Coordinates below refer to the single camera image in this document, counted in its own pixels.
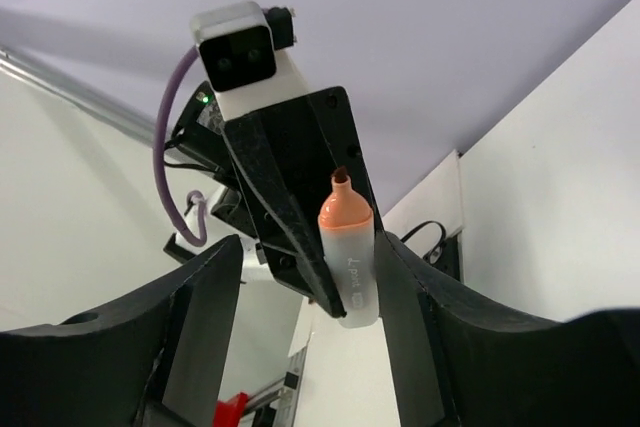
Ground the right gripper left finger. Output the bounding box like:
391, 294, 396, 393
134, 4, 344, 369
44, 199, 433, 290
1, 235, 243, 426

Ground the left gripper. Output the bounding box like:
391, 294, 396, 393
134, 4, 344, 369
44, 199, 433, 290
224, 86, 384, 318

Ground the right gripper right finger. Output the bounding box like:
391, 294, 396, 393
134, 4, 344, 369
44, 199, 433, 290
375, 232, 639, 426

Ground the orange clear highlighter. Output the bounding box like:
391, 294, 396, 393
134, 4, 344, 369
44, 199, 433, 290
318, 167, 379, 329

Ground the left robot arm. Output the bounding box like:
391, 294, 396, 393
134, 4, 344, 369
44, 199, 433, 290
169, 83, 375, 318

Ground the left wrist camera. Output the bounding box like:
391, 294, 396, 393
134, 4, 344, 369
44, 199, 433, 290
190, 1, 310, 121

